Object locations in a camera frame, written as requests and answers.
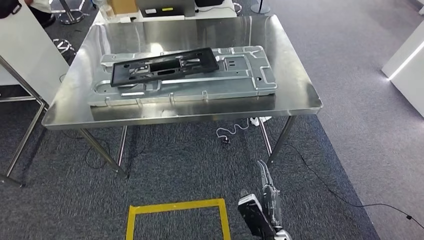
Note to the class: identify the grey round stand base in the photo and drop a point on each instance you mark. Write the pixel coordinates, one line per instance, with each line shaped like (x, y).
(260, 9)

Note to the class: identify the grey computer case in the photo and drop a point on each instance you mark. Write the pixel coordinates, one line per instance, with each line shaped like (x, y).
(165, 6)

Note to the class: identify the black plastic frame part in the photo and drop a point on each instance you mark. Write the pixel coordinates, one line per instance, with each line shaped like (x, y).
(205, 61)

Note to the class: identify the white partition board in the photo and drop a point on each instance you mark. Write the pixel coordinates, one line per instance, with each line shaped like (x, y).
(26, 56)

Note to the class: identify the white power strip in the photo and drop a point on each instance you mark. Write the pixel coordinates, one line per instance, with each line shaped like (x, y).
(260, 121)

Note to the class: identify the stainless steel workbench table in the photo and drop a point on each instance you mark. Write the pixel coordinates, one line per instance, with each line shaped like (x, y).
(291, 96)

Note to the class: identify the chrome disc stool base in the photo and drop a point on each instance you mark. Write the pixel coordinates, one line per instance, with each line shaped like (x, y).
(69, 16)

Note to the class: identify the clear plastic bottle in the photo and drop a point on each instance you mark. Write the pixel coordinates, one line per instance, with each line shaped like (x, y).
(106, 10)

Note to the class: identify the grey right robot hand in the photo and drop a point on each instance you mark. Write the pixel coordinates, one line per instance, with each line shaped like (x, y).
(274, 205)

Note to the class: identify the white cabinet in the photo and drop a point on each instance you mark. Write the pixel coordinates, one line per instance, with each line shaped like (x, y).
(407, 76)

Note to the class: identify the person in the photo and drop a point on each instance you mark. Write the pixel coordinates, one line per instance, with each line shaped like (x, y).
(41, 15)

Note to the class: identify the brown cardboard box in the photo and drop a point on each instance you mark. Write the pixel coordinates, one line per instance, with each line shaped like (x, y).
(122, 6)

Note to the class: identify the grey stamped metal panel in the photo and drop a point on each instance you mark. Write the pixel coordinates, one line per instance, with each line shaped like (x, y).
(238, 79)

